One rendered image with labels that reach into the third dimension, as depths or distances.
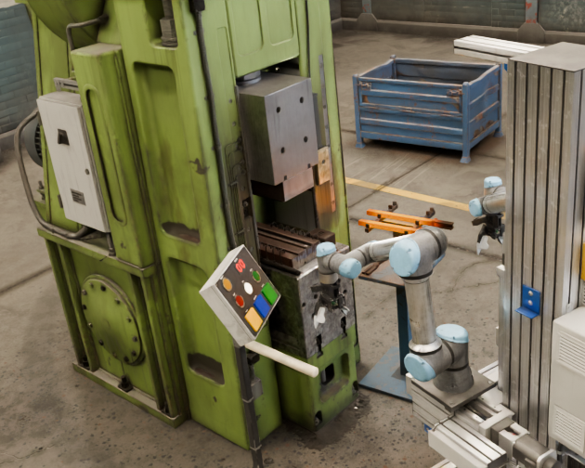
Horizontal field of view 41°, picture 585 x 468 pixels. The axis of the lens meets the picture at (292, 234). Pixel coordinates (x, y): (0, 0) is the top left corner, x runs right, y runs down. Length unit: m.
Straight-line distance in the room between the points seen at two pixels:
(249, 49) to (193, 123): 0.41
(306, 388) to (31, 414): 1.62
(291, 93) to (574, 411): 1.70
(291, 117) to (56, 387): 2.30
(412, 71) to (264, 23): 4.74
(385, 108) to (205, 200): 4.29
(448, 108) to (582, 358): 4.77
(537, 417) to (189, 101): 1.79
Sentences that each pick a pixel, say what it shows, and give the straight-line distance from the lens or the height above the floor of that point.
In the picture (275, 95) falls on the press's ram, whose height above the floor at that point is 1.75.
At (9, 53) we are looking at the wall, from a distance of 9.36.
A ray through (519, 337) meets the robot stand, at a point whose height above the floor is 1.06.
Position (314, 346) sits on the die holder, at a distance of 3.85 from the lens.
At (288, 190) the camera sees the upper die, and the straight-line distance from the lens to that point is 3.51.
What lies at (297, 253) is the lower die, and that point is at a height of 0.99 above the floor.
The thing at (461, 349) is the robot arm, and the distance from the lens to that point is 2.93.
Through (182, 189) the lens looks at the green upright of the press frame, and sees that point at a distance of 3.59.
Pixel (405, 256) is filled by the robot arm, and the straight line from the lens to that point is 2.64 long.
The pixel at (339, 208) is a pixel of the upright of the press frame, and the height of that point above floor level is 0.99.
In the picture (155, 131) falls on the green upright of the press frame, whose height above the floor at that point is 1.61.
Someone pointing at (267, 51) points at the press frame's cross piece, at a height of 1.89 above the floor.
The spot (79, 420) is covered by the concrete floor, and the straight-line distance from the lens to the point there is 4.58.
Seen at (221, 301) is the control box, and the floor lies 1.13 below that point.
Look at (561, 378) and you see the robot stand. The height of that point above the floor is 1.03.
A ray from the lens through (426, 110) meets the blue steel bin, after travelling 7.29.
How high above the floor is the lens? 2.66
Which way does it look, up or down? 26 degrees down
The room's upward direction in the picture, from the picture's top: 7 degrees counter-clockwise
